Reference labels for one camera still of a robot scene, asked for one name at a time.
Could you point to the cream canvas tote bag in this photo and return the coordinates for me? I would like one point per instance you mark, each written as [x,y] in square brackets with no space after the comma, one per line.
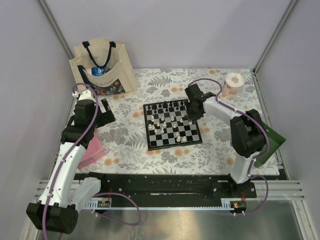
[119,78]

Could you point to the dark green plastic box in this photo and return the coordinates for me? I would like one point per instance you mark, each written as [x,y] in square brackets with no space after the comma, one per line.
[275,142]

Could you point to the pink wrapped toilet paper roll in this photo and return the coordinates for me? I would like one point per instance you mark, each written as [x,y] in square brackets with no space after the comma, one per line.
[233,84]

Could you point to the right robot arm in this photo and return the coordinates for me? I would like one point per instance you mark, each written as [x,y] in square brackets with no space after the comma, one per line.
[248,136]

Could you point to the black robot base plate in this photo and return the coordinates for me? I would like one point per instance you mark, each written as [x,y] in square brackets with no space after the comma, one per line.
[172,191]

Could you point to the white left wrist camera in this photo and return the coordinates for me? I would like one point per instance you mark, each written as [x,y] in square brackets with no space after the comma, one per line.
[84,95]

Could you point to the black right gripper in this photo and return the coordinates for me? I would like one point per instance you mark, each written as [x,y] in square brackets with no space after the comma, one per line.
[191,117]

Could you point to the pink plastic box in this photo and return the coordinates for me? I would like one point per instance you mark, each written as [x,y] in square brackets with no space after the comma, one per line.
[93,153]

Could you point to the black magnetic chess board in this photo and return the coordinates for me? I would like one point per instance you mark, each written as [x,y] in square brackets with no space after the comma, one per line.
[171,120]

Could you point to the white slotted cable duct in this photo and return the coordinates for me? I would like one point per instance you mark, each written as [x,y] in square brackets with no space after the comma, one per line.
[98,204]

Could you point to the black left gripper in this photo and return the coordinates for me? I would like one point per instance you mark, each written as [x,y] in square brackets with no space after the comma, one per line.
[106,117]

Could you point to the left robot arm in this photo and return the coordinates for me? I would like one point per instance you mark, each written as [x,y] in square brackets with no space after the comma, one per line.
[57,209]

